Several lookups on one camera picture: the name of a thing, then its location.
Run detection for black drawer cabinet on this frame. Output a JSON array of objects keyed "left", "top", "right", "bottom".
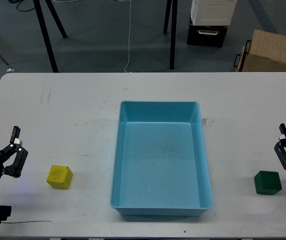
[{"left": 187, "top": 19, "right": 228, "bottom": 48}]

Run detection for green block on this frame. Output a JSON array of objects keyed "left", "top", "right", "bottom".
[{"left": 254, "top": 170, "right": 282, "bottom": 196}]

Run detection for yellow block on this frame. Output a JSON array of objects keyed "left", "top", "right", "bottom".
[{"left": 46, "top": 165, "right": 73, "bottom": 190}]

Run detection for thin black wire on table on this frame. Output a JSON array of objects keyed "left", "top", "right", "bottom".
[{"left": 0, "top": 220, "right": 52, "bottom": 224}]

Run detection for blue plastic bin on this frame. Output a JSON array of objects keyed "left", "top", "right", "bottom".
[{"left": 110, "top": 101, "right": 213, "bottom": 217}]

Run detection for black stand legs right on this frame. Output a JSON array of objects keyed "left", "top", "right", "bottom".
[{"left": 163, "top": 0, "right": 178, "bottom": 70}]

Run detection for black stand legs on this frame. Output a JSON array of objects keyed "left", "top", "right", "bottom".
[
  {"left": 163, "top": 0, "right": 178, "bottom": 70},
  {"left": 32, "top": 0, "right": 68, "bottom": 73}
]

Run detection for white box appliance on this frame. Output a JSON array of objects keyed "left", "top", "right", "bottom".
[{"left": 190, "top": 0, "right": 238, "bottom": 26}]

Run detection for black stand legs left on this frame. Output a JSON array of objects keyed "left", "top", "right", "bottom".
[{"left": 32, "top": 0, "right": 68, "bottom": 73}]

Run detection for white hanging cord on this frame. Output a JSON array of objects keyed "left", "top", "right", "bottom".
[{"left": 119, "top": 0, "right": 136, "bottom": 74}]

